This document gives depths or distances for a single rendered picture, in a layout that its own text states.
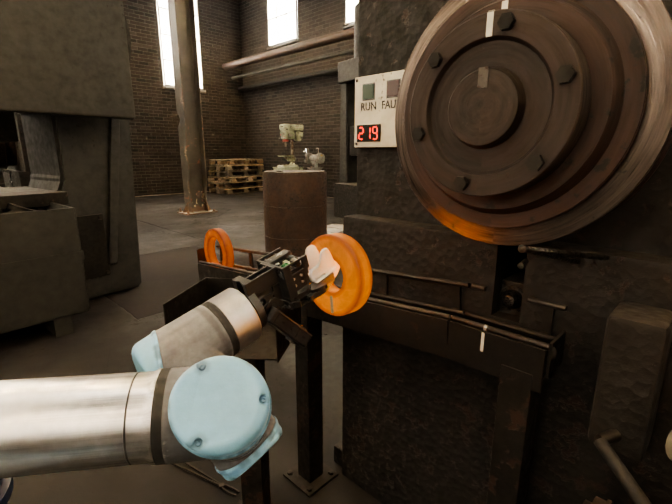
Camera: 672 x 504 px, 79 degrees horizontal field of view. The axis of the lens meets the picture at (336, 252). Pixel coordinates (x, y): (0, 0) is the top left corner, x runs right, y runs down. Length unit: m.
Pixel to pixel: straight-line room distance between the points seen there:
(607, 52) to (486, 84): 0.16
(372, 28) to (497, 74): 0.55
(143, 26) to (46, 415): 11.18
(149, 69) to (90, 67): 8.26
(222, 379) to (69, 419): 0.13
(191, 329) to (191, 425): 0.20
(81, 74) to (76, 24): 0.27
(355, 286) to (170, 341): 0.31
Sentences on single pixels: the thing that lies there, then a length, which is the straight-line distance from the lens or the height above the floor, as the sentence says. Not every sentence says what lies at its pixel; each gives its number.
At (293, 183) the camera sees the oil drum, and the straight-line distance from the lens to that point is 3.52.
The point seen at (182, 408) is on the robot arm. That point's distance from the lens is 0.41.
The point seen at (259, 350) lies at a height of 0.60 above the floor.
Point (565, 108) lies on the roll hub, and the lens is 0.68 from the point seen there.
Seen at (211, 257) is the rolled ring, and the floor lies 0.64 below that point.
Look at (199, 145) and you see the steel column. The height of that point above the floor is 1.16.
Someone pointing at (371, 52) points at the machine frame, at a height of 1.30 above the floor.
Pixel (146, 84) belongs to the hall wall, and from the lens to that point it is 11.24.
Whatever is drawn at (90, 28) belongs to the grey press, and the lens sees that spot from 3.15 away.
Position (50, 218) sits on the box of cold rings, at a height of 0.69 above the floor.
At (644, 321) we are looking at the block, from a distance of 0.78.
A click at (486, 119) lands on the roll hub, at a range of 0.71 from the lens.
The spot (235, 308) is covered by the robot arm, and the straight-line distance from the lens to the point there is 0.61.
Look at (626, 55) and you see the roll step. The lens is 0.75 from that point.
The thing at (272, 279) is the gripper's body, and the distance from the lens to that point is 0.65.
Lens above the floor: 1.05
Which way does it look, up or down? 14 degrees down
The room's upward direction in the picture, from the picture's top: straight up
